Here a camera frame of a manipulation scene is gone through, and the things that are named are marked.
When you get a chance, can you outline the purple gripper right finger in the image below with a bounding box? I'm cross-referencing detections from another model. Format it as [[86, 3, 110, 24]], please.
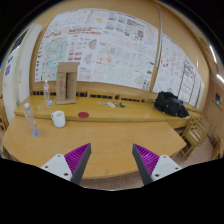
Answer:
[[132, 144, 181, 185]]

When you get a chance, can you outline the brown cardboard box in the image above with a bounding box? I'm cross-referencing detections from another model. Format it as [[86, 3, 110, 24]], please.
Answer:
[[56, 62, 78, 105]]

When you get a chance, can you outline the large poster sheet left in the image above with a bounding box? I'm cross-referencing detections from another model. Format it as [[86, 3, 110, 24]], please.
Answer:
[[35, 9, 158, 91]]

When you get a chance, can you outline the black backpack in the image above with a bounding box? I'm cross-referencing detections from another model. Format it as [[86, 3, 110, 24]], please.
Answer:
[[154, 91, 189, 118]]

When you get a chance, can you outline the large poster sheet right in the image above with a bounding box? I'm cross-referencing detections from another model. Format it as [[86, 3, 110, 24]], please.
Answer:
[[153, 35, 204, 108]]

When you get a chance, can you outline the white ceramic mug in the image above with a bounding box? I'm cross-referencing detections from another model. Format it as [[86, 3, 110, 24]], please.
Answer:
[[51, 111, 65, 128]]

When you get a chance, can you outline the clear plastic water bottle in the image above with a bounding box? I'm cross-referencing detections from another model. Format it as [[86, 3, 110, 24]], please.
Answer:
[[24, 103, 39, 137]]

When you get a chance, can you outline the large poster sheet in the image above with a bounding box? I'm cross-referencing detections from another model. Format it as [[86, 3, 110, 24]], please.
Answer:
[[35, 9, 158, 91], [153, 35, 204, 108]]

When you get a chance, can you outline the red round coaster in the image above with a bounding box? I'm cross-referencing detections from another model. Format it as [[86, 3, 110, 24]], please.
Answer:
[[78, 112, 89, 118]]

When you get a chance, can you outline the white paper item on table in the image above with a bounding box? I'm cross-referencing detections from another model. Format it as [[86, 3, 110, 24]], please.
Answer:
[[107, 102, 116, 108]]

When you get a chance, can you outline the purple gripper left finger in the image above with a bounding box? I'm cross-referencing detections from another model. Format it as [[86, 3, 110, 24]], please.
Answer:
[[42, 143, 91, 185]]

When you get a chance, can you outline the white whiteboard panel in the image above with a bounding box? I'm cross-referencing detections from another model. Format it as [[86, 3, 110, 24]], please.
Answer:
[[3, 23, 42, 122]]

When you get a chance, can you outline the wooden chair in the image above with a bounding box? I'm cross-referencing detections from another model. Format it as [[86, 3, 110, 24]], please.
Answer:
[[181, 117, 210, 159]]

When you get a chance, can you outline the far clear plastic bottle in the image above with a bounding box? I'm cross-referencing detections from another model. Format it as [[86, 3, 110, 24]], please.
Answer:
[[44, 80, 49, 101]]

